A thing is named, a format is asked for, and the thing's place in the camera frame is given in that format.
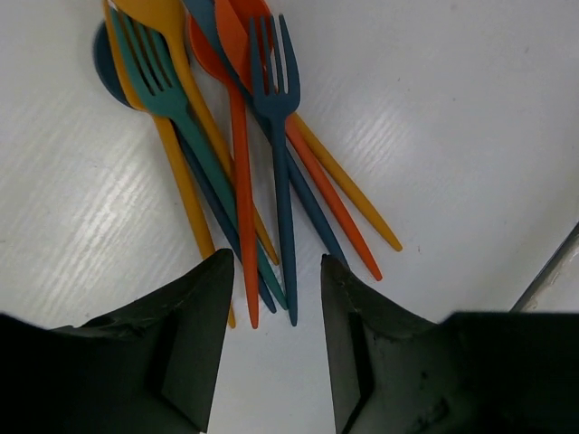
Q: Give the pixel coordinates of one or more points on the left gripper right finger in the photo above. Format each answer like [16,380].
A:
[392,371]

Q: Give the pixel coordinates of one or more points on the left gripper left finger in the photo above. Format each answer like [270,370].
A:
[148,367]

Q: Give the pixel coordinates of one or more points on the orange spoon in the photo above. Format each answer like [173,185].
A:
[255,241]

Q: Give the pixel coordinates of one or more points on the yellow knife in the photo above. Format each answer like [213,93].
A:
[347,185]

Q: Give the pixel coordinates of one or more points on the dark blue fork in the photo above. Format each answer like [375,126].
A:
[276,95]

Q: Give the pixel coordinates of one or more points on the teal fork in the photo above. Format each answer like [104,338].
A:
[181,117]

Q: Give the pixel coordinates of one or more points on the dark blue spoon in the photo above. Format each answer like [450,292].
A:
[104,66]

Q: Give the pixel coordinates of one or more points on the yellow spoon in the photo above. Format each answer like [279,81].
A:
[181,59]

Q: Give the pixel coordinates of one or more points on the dark blue knife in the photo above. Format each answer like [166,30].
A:
[307,190]

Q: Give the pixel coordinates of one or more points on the orange knife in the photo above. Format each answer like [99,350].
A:
[233,27]

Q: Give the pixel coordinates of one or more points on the aluminium frame rail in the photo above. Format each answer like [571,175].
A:
[557,259]

